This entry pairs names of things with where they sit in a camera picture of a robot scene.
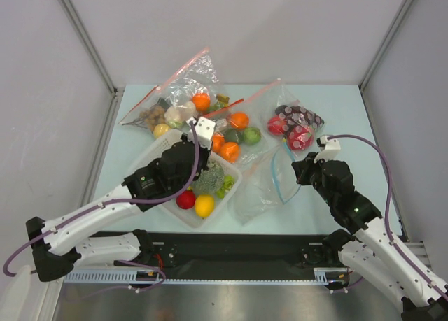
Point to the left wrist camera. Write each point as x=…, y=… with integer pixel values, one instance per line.
x=204, y=129

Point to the blue zip clear bag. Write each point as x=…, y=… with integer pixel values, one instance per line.
x=268, y=183

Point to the dark green fake avocado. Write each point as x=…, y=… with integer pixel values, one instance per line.
x=234, y=136

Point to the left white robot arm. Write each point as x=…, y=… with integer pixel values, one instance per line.
x=61, y=245

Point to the white slotted cable duct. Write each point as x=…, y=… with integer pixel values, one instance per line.
x=268, y=275

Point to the white plastic basket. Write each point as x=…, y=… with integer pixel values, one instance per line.
x=188, y=217

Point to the yellow fake lemon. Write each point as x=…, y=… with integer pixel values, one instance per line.
x=204, y=205

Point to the green fake cabbage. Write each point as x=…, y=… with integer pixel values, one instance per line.
x=252, y=135

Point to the white fake cauliflower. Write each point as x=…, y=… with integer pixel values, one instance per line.
x=180, y=113

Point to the yellow fake egg fruit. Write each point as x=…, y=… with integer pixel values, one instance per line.
x=161, y=129

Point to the red spotted fake strawberry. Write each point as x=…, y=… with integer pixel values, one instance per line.
x=277, y=126

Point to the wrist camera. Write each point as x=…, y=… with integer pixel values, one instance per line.
x=204, y=129
x=329, y=149

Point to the small bag with brown grapes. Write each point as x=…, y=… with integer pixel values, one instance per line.
x=148, y=112

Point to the red zip bag with strawberries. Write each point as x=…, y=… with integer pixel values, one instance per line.
x=276, y=99

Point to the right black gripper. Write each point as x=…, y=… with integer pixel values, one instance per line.
x=307, y=168

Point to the orange fake tangerine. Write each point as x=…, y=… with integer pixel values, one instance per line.
x=218, y=141
x=239, y=120
x=230, y=151

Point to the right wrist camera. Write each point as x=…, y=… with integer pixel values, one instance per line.
x=329, y=149

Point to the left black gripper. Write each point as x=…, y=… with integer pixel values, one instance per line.
x=205, y=152

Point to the red zip bag with oranges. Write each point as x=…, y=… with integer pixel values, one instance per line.
x=249, y=153

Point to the orange fake orange in bag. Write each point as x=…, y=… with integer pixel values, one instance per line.
x=201, y=101

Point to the red fake tomato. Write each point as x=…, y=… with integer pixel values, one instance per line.
x=186, y=200

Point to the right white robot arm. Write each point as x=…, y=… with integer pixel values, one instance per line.
x=364, y=245

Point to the large crinkled red zip bag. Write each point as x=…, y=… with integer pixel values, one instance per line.
x=197, y=75

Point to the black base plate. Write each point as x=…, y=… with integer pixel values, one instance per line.
x=237, y=251

